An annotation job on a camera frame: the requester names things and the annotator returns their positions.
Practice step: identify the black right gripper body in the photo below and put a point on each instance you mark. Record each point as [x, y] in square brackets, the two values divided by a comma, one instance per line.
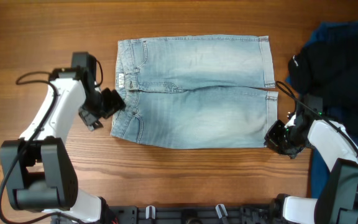
[284, 139]

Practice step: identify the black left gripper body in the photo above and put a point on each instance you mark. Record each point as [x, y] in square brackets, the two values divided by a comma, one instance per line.
[100, 103]

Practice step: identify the light blue denim shorts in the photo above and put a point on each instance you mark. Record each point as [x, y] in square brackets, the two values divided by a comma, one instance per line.
[195, 92]

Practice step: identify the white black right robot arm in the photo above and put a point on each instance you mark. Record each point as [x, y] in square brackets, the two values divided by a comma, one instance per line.
[338, 203]

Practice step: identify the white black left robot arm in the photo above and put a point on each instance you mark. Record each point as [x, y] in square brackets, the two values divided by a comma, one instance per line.
[38, 173]

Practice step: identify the dark blue garment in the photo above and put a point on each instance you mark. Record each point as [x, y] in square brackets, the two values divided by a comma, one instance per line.
[334, 32]

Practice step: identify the black garment with white print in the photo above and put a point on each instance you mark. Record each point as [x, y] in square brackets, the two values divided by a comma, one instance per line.
[329, 71]

